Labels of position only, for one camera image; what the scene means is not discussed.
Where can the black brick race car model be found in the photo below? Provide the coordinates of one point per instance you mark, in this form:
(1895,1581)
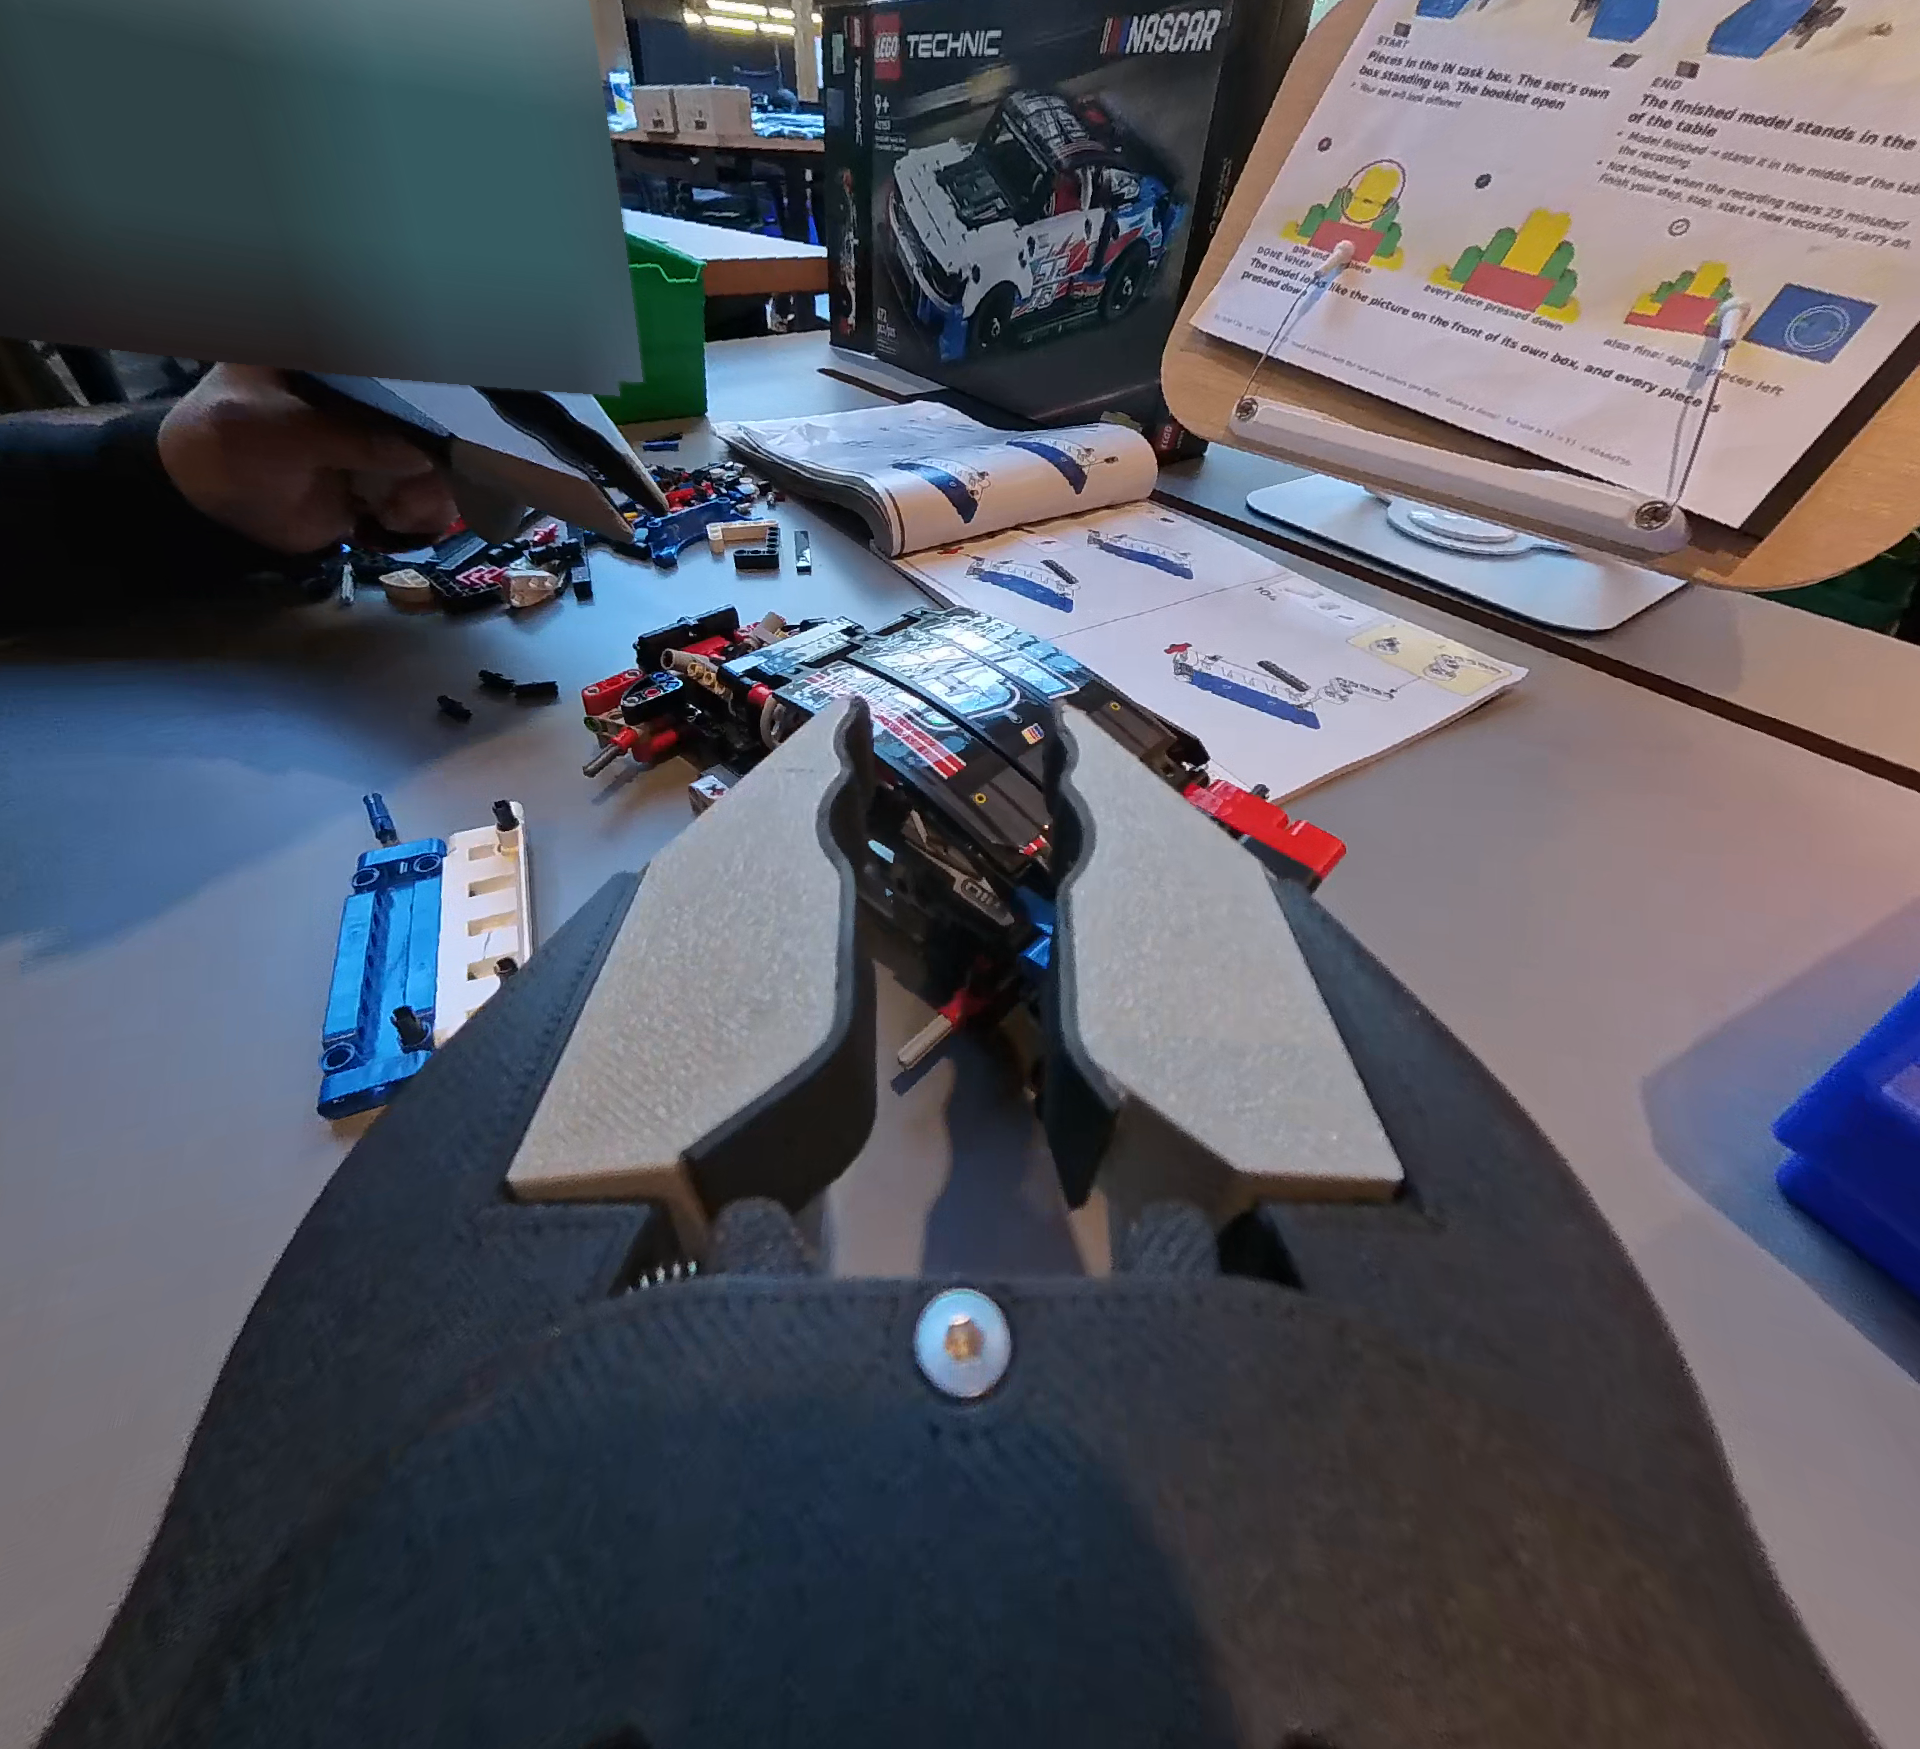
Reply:
(962,685)

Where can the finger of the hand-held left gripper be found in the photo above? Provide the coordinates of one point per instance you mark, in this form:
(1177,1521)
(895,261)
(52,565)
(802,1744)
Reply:
(600,447)
(528,489)

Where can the green storage bin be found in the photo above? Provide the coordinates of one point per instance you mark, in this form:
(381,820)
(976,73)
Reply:
(1861,594)
(670,323)

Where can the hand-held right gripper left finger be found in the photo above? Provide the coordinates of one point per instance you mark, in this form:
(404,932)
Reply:
(705,1029)

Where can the blue brick panel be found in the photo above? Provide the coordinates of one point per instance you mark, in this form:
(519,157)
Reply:
(377,968)

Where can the open instruction booklet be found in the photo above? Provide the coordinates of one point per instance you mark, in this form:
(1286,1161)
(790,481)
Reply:
(1245,626)

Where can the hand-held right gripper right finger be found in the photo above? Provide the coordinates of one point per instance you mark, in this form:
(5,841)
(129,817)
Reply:
(1231,1029)

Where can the blue storage bin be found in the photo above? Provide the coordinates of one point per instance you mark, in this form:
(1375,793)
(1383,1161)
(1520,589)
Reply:
(1861,1133)

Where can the printed instruction sheet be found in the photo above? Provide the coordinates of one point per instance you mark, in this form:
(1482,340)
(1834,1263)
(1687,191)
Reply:
(1574,54)

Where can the person's left forearm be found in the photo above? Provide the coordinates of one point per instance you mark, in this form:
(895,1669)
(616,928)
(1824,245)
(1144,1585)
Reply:
(75,504)

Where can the person's left hand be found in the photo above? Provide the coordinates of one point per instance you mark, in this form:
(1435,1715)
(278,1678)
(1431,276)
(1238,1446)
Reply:
(271,458)

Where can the grey desk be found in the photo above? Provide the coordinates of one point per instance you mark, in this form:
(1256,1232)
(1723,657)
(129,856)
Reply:
(1574,878)

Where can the black cardboard set box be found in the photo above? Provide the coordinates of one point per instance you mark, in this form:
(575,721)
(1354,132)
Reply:
(962,129)

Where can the wood edged table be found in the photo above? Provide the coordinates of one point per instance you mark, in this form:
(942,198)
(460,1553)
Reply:
(751,255)

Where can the pile of brick pieces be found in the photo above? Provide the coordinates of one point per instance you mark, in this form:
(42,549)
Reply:
(495,579)

